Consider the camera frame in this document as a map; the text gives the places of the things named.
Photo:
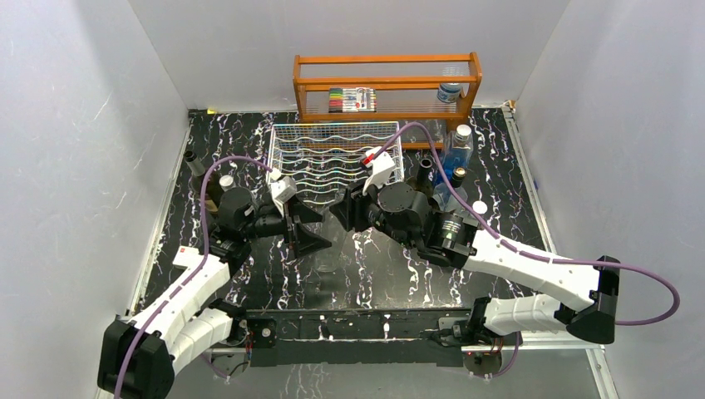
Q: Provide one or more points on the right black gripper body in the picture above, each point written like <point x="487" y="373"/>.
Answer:
<point x="361" y="204"/>

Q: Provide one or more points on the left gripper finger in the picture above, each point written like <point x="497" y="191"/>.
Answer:
<point x="297" y="208"/>
<point x="302" y="241"/>

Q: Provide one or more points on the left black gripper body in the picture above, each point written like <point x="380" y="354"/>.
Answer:
<point x="269" y="224"/>

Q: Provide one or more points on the tall clear glass bottle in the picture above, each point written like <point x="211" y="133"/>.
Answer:
<point x="327" y="260"/>

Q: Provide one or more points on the dark green wine bottle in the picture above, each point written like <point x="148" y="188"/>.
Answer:
<point x="422" y="180"/>

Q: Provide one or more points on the square bottle brown label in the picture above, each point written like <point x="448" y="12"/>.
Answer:
<point x="445" y="200"/>

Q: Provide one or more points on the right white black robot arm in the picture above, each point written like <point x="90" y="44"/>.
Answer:
<point x="580" y="299"/>

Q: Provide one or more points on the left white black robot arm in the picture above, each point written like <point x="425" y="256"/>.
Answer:
<point x="141" y="357"/>

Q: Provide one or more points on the round clear bottle white cap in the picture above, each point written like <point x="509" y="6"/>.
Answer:
<point x="226" y="183"/>

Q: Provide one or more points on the dark wine bottle left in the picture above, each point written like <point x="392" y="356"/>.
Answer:
<point x="213" y="191"/>

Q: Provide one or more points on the blue glass bottle white cap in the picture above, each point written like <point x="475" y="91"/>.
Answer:
<point x="457" y="151"/>

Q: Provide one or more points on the clear bottle black label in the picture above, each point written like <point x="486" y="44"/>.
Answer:
<point x="476" y="215"/>

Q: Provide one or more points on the white box red mark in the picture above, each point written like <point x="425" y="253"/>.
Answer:
<point x="188" y="258"/>

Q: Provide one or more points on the pack of coloured markers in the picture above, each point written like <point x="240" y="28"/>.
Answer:
<point x="352" y="100"/>

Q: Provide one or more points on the orange wooden shelf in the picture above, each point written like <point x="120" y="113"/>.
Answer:
<point x="406" y="86"/>

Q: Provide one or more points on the small white blue jar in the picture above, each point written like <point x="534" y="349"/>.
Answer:
<point x="449" y="92"/>

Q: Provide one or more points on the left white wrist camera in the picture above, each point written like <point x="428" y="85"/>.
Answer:
<point x="282" y="188"/>

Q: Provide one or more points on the white wire wine rack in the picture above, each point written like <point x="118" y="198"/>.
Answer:
<point x="325" y="157"/>

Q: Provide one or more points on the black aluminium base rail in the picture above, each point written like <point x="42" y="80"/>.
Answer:
<point x="364" y="336"/>

